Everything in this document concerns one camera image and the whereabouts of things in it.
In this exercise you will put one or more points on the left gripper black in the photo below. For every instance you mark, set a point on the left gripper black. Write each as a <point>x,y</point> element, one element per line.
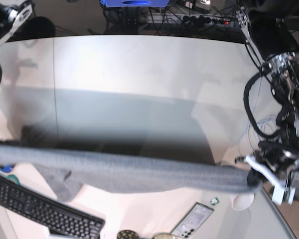
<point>278,157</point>

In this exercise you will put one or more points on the grey t-shirt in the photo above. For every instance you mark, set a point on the grey t-shirt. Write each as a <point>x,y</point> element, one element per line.
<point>66,171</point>

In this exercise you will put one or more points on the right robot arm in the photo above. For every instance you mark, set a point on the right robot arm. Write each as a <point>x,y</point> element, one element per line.
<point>12,17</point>

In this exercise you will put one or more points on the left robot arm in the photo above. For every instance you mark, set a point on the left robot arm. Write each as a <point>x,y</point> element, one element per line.
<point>264,28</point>

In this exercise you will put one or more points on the white paper cup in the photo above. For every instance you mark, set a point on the white paper cup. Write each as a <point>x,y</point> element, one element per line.
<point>242,201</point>

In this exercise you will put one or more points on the small green white chip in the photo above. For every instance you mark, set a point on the small green white chip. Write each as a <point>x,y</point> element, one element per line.
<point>214,201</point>

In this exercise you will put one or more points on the smartphone clear case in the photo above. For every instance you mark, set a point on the smartphone clear case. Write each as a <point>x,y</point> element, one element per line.
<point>192,221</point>

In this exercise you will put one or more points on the gold round tin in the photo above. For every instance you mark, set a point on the gold round tin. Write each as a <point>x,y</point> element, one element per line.
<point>164,236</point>

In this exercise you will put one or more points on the black gold dotted lid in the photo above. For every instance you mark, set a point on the black gold dotted lid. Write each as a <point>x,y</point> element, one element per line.
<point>127,234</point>

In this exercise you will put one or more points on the black power strip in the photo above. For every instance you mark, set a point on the black power strip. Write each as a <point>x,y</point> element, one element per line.
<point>207,19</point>

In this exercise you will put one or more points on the blue box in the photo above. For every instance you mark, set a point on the blue box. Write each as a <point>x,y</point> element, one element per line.
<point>135,3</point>

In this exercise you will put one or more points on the green tape roll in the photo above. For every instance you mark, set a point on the green tape roll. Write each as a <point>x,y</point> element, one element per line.
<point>12,178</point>

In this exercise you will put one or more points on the blue black tape measure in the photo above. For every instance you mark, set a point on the blue black tape measure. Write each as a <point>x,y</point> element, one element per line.
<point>7,168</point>

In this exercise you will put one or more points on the black keyboard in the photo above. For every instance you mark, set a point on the black keyboard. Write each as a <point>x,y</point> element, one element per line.
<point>57,217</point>

